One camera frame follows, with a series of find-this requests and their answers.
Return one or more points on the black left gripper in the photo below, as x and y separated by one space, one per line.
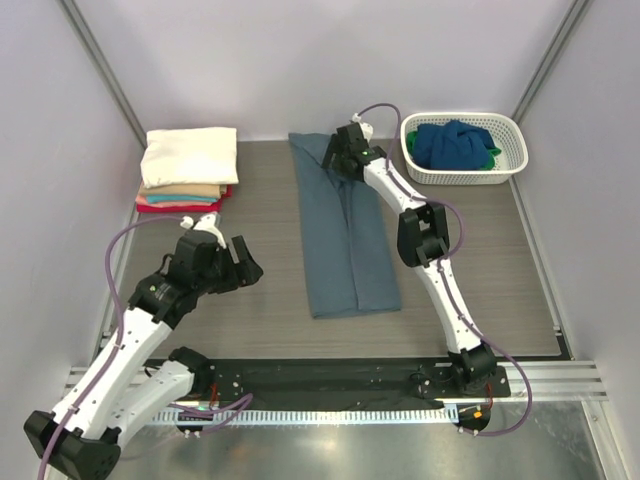
246 271

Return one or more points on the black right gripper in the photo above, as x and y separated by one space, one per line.
334 148

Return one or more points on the grey-blue t-shirt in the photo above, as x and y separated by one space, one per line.
347 260

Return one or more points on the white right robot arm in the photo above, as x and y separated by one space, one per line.
423 245

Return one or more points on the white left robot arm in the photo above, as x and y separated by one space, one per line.
83 435

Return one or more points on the white perforated plastic basket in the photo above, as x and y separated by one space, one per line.
462 148

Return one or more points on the beige folded t-shirt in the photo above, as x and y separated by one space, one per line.
203 190

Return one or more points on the teal folded t-shirt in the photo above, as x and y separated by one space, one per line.
155 199

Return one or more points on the white folded t-shirt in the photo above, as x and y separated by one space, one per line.
190 156

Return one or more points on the pink folded t-shirt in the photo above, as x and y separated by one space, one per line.
142 200

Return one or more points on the dark blue crumpled t-shirt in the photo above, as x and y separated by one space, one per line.
450 145

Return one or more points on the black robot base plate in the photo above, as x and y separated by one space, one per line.
339 385

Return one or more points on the white slotted cable duct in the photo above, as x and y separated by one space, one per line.
446 415

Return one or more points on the right aluminium corner post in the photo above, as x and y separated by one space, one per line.
561 38

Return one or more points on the aluminium corner post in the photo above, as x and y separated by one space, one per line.
561 38
90 44

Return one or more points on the left aluminium corner post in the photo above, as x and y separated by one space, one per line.
90 44

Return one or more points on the aluminium frame rail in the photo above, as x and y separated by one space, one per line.
553 381

